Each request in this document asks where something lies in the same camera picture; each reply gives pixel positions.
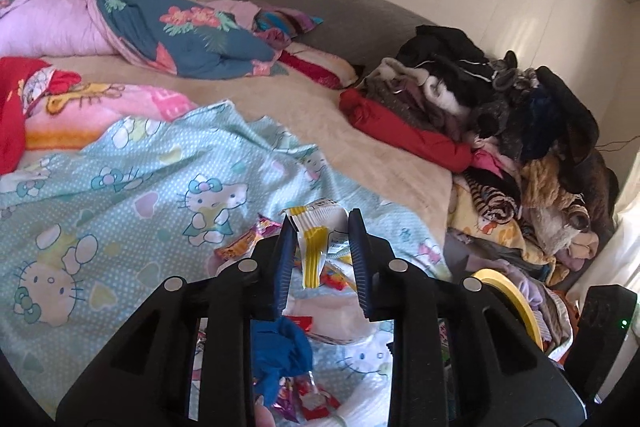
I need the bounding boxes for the grey headboard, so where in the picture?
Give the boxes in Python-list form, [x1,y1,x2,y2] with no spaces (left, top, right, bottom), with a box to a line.
[222,0,501,68]

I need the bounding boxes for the orange snack wrapper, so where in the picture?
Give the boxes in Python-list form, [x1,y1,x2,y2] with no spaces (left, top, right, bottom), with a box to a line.
[214,216,283,263]

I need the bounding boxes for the pink cartoon blanket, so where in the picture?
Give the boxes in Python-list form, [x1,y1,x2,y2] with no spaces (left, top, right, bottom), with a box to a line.
[22,79,201,152]

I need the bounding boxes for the yellow cartoon blanket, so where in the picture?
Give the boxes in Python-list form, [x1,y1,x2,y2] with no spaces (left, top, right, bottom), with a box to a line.
[447,184,531,253]

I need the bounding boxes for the blue floral quilt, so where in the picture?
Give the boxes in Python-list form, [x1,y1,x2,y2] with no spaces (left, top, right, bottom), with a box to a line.
[0,0,283,80]

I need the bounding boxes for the brown striped garment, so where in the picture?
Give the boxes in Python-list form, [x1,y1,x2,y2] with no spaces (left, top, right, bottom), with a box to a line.
[462,172,521,223]

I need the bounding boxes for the red white candy packet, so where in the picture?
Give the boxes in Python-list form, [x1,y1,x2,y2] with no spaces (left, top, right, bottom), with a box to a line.
[292,377,341,423]

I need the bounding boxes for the brown fuzzy coat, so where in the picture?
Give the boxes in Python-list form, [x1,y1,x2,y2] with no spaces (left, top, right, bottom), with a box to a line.
[555,122,621,248]

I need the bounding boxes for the white fleece garment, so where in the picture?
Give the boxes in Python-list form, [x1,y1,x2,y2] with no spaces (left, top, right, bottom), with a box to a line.
[367,57,476,118]

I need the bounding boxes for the pink garment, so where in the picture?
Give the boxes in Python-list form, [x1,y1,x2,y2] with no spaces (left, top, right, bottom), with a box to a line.
[470,147,521,180]

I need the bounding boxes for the red garment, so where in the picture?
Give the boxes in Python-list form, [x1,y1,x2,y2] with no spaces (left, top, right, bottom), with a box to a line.
[340,88,473,172]

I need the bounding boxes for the cream fleece garment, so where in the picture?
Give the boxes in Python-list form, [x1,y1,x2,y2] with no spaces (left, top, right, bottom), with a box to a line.
[530,202,601,258]

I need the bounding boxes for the red snack wrapper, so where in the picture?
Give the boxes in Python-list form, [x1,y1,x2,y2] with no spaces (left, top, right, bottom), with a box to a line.
[320,267,358,293]

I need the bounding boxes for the dark blue fuzzy garment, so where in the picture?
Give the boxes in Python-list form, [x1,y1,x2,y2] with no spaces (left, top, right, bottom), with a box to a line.
[520,87,566,160]

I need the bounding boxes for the red white pillow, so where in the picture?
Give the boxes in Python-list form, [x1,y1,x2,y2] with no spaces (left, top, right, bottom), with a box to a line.
[277,42,360,90]

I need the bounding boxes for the yellow white snack wrapper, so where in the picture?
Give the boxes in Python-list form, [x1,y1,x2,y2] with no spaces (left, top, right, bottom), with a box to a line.
[280,198,351,290]

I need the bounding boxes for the blue crumpled cloth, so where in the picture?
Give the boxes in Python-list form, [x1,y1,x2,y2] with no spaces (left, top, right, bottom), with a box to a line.
[250,317,313,408]

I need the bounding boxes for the striped colourful pillow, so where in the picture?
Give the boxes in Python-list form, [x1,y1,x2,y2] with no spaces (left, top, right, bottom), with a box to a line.
[252,7,325,48]

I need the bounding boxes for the dark mauve garment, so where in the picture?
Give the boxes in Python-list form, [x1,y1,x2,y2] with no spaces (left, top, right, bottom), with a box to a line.
[367,77,431,128]

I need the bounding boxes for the lavender pillow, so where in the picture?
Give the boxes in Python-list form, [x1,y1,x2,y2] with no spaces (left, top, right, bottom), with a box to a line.
[205,0,261,28]

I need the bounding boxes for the black knit garment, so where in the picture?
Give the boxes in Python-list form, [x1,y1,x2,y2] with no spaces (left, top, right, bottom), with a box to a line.
[537,66,601,180]

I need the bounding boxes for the lavender fleece garment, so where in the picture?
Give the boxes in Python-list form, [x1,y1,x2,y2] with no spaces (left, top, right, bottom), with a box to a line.
[510,267,546,310]

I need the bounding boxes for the black jacket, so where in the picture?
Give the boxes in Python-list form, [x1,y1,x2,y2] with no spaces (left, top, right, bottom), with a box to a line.
[396,25,493,80]

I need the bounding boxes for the grey speckled garment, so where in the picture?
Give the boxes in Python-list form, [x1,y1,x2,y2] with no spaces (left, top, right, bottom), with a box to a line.
[470,52,538,158]

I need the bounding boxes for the red printed cloth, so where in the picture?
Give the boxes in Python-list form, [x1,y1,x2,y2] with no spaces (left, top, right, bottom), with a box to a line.
[0,56,83,175]

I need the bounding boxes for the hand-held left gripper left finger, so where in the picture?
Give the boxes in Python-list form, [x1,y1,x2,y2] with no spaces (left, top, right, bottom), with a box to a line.
[55,213,301,427]

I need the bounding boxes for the light blue cat print blanket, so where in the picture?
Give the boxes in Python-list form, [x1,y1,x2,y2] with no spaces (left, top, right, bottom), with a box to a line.
[0,99,453,427]

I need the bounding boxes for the tan knit sweater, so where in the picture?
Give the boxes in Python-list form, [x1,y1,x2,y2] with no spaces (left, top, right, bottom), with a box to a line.
[520,154,576,218]

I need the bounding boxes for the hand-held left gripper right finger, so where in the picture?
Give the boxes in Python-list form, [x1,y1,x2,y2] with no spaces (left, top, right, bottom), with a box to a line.
[348,208,587,427]

